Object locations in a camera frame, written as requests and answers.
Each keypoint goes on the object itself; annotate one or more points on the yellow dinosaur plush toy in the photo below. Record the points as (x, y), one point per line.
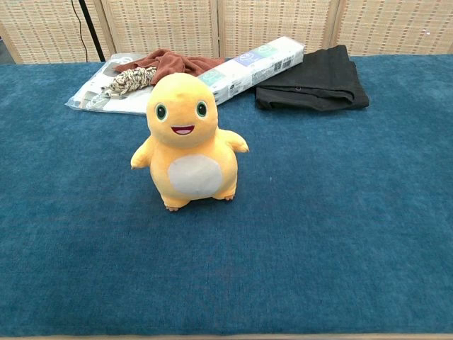
(191, 141)

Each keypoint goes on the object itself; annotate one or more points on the blue fabric table cover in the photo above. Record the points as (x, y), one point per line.
(318, 219)

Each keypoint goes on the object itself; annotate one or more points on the long tissue pack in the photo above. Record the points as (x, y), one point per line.
(255, 67)

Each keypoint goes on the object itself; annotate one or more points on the brown towel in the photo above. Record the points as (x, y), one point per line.
(170, 62)

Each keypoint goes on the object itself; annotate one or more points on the folded black cloth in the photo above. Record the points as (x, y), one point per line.
(318, 81)

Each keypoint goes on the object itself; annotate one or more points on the flat plastic packaged sheet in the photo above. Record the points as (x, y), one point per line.
(102, 95)

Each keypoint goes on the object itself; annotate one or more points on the woven folding screen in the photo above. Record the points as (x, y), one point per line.
(247, 25)

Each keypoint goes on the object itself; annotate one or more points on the black stand pole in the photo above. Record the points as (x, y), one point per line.
(92, 28)

